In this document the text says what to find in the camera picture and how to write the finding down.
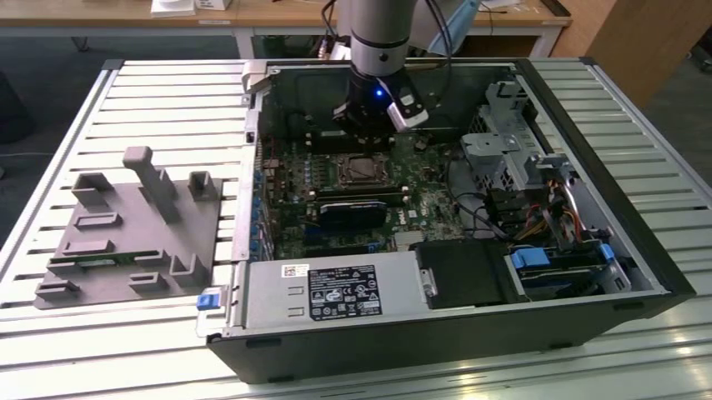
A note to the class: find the black graphics card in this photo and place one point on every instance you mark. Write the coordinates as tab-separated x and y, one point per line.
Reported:
351	214

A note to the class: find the green motherboard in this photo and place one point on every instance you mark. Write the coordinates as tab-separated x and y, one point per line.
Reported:
435	208

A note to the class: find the white box black print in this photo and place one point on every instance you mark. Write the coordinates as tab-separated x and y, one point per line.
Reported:
214	4

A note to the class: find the silver chipset heatsink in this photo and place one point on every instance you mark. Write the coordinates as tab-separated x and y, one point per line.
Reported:
408	238

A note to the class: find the black PC case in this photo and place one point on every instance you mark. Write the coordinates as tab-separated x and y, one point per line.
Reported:
389	354

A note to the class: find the silver power supply unit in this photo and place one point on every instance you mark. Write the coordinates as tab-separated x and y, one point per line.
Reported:
279	300

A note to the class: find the black plastic shroud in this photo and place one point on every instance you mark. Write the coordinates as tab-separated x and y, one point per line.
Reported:
468	271

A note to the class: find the grey parts rack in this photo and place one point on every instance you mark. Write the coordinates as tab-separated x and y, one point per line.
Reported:
129	250

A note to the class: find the silver drive cage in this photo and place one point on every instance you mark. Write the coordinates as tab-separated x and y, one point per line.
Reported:
502	137

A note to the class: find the black plastic bracket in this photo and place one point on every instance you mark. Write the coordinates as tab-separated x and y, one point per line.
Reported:
504	204

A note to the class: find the hard disk in blue carrier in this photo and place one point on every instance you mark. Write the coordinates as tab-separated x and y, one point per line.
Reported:
531	258

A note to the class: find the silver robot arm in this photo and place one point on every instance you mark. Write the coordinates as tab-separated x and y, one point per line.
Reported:
379	33

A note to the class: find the plain white box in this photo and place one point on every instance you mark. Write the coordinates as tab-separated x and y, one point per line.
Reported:
173	7

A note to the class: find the wooden cabinet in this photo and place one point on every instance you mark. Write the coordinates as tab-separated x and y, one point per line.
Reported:
641	41

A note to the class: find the blue case latch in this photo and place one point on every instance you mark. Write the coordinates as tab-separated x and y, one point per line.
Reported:
209	301

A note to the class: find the CPU socket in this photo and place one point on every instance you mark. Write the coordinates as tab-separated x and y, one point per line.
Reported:
336	180

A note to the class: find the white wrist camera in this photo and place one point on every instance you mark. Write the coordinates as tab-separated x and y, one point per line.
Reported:
409	112

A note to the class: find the white paper sheet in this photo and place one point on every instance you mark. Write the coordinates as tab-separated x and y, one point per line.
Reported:
498	3

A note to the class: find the green RAM stick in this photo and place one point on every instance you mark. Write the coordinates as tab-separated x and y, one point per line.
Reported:
125	258

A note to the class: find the small blue bay latch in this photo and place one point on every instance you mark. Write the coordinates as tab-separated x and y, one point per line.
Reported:
607	254

